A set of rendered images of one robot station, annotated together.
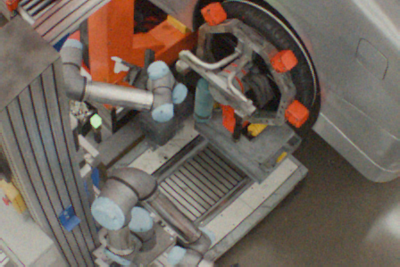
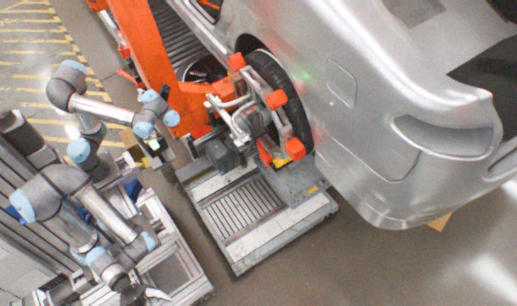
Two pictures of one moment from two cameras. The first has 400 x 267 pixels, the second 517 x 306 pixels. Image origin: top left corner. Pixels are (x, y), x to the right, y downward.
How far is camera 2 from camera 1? 1.25 m
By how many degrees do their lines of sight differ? 17
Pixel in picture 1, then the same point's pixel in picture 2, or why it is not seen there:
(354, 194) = (388, 238)
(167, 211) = (96, 209)
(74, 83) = (58, 95)
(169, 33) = (226, 86)
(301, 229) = (326, 259)
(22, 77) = not seen: outside the picture
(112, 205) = (21, 196)
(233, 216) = (265, 233)
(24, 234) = not seen: outside the picture
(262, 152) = (294, 184)
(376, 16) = (342, 24)
